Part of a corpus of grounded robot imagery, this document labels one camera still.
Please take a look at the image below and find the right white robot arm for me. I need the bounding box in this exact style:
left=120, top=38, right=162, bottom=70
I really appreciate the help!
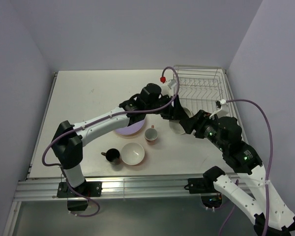
left=179, top=110, right=295, bottom=236

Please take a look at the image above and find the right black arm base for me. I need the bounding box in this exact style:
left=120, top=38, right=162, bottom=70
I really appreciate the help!
left=184, top=177, right=223, bottom=210

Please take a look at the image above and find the purple cable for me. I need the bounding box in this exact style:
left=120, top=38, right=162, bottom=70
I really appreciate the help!
left=41, top=67, right=180, bottom=218
left=218, top=98, right=272, bottom=236

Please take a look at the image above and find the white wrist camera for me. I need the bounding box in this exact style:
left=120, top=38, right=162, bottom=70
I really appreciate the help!
left=209, top=99, right=229, bottom=119
left=160, top=77, right=177, bottom=96

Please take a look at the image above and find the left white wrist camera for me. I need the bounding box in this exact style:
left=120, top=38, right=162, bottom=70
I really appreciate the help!
left=160, top=77, right=177, bottom=96

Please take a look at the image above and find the pink coffee mug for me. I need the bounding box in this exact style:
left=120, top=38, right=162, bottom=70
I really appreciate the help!
left=144, top=125, right=158, bottom=145

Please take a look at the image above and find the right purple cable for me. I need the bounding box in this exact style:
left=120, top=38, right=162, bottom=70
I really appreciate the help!
left=218, top=98, right=272, bottom=236

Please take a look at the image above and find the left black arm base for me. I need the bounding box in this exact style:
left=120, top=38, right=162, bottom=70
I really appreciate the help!
left=57, top=180, right=102, bottom=213

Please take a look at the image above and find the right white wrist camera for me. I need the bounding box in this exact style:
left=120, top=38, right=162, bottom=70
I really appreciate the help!
left=209, top=99, right=229, bottom=119

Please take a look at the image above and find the beige ceramic bowl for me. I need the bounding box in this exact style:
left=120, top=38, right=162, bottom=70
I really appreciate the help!
left=169, top=107, right=193, bottom=135

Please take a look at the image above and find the dark brown mug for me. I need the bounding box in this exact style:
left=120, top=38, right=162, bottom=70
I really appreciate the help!
left=101, top=148, right=121, bottom=165

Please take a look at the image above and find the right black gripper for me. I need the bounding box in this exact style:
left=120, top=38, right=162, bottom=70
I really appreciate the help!
left=178, top=109, right=227, bottom=151

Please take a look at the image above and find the aluminium mounting rail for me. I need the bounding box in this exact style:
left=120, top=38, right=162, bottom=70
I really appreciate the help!
left=13, top=172, right=251, bottom=202

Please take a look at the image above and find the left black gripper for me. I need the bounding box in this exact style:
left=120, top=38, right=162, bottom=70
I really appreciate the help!
left=145, top=94, right=188, bottom=120

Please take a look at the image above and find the orange white bowl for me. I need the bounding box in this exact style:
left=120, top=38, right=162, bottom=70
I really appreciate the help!
left=120, top=143, right=145, bottom=166

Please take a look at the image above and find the purple plastic plate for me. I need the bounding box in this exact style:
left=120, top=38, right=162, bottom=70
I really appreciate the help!
left=115, top=120, right=145, bottom=136

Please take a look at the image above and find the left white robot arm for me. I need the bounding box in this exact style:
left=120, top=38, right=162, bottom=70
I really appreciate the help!
left=51, top=83, right=188, bottom=196

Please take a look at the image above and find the wire dish rack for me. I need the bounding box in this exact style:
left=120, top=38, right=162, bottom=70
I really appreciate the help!
left=174, top=65, right=233, bottom=114

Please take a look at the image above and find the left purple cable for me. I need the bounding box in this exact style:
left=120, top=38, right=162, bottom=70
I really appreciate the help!
left=41, top=67, right=180, bottom=218

